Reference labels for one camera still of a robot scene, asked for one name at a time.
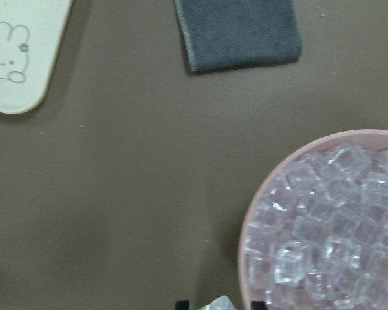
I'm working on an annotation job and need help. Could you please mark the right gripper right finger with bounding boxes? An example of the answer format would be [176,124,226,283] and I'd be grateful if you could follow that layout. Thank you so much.
[250,300,266,310]

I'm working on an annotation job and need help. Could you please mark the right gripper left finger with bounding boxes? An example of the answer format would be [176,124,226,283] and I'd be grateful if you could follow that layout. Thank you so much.
[175,300,190,310]

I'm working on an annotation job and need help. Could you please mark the clear ice cube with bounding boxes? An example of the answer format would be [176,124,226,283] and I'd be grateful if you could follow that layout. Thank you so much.
[199,295,236,310]

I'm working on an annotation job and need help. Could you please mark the pile of clear ice cubes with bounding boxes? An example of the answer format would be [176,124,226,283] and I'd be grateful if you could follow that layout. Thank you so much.
[244,143,388,309]

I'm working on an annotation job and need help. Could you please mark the pink bowl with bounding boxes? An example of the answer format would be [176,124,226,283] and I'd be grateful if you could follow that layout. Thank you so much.
[237,129,388,309]

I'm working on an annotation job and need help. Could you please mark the cream rabbit tray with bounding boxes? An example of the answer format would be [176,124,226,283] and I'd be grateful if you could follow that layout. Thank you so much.
[0,0,73,114]

